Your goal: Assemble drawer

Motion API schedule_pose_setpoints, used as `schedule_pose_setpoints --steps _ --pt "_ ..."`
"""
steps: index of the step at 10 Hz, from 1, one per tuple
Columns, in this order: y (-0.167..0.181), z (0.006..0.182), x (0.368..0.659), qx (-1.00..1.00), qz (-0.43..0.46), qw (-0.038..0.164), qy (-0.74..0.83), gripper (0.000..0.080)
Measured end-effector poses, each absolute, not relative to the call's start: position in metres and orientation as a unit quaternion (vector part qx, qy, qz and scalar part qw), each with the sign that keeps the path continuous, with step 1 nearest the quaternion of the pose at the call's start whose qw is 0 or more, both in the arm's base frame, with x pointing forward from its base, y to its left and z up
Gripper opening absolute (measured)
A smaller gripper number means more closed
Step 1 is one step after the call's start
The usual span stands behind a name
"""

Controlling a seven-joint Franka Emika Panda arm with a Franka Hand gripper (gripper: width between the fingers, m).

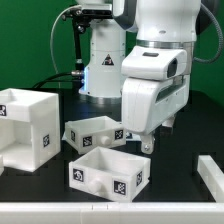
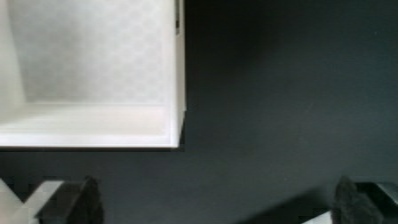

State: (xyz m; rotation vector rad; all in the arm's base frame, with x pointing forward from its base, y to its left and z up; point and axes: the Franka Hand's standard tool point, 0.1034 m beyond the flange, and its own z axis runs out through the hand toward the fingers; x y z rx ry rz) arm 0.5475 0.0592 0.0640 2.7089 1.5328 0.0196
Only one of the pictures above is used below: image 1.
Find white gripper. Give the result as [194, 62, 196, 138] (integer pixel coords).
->
[121, 46, 189, 154]

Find white drawer box front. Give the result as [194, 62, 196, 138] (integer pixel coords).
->
[69, 147, 151, 202]

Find white drawer box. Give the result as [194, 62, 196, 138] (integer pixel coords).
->
[69, 147, 151, 202]
[63, 116, 126, 154]

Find white drawer cabinet frame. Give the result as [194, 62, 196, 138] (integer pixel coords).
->
[0, 88, 61, 172]

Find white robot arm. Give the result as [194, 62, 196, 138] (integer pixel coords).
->
[77, 0, 220, 154]

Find white paper marker sheet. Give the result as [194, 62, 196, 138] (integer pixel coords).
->
[62, 132, 141, 141]

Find white left barrier block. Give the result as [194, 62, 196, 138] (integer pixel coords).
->
[0, 155, 4, 176]

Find white right barrier rail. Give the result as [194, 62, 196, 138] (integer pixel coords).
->
[197, 155, 224, 203]

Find white barrier rail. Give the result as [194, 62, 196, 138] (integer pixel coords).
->
[197, 155, 224, 203]
[0, 203, 224, 224]

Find grey corrugated arm hose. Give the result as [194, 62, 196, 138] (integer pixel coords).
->
[193, 3, 224, 64]

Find black base cables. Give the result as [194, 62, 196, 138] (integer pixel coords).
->
[31, 69, 84, 90]

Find black camera on stand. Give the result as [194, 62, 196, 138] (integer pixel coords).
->
[62, 4, 112, 77]

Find grey camera cable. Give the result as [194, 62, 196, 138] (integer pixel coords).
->
[49, 4, 78, 75]

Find white front barrier rail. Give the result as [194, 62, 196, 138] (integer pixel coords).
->
[0, 203, 224, 224]

